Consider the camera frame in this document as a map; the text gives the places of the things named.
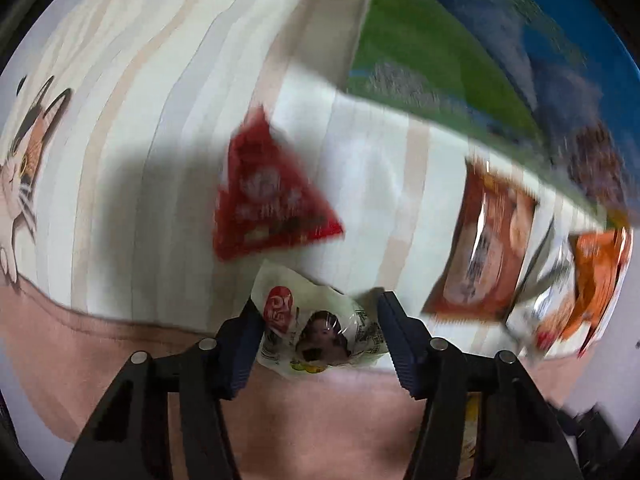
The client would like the bright orange snack packet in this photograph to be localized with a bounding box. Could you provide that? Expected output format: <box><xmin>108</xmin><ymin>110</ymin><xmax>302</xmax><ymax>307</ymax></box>
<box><xmin>560</xmin><ymin>227</ymin><xmax>633</xmax><ymax>358</ymax></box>

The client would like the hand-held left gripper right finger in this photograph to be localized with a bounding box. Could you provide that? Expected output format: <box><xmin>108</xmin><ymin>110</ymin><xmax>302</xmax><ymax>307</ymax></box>
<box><xmin>376</xmin><ymin>290</ymin><xmax>586</xmax><ymax>480</ymax></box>

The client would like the yellow snack packet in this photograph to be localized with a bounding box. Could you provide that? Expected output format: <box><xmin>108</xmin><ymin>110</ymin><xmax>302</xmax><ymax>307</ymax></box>
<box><xmin>462</xmin><ymin>392</ymin><xmax>483</xmax><ymax>478</ymax></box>

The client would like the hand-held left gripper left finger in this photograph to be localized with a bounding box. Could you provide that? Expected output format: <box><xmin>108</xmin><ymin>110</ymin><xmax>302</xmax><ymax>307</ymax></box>
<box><xmin>60</xmin><ymin>297</ymin><xmax>266</xmax><ymax>480</ymax></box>

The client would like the white snack packet red logo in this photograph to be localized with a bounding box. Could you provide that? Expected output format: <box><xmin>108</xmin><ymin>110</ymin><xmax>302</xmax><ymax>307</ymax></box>
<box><xmin>250</xmin><ymin>260</ymin><xmax>388</xmax><ymax>376</ymax></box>

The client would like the striped cat print blanket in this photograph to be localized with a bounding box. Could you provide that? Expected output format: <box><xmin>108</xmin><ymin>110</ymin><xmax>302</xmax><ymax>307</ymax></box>
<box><xmin>0</xmin><ymin>0</ymin><xmax>626</xmax><ymax>480</ymax></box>

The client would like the cardboard box blue green print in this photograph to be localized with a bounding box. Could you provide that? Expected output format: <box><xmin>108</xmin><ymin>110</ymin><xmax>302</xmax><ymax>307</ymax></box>
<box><xmin>347</xmin><ymin>0</ymin><xmax>640</xmax><ymax>226</ymax></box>

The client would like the brown orange snack packet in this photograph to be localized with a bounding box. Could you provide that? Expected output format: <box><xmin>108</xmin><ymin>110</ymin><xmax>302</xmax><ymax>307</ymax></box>
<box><xmin>422</xmin><ymin>157</ymin><xmax>538</xmax><ymax>321</ymax></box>

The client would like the orange and white snack packet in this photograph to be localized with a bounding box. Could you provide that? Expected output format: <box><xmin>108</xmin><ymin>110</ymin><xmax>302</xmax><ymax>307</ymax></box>
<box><xmin>505</xmin><ymin>220</ymin><xmax>576</xmax><ymax>361</ymax></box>

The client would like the small red snack packet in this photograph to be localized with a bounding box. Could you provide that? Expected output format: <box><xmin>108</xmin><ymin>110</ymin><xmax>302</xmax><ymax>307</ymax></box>
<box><xmin>212</xmin><ymin>105</ymin><xmax>346</xmax><ymax>261</ymax></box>

